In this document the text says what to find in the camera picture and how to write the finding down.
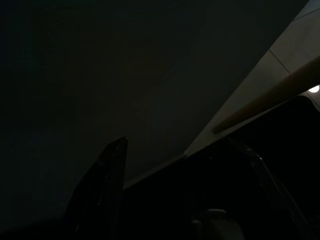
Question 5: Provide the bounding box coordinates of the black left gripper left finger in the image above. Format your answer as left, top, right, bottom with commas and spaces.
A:
63, 136, 129, 240

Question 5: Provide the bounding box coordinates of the light wooden table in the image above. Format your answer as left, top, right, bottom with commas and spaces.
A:
212, 54, 320, 135

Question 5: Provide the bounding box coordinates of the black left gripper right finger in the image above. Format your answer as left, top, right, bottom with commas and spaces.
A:
224, 136, 311, 240

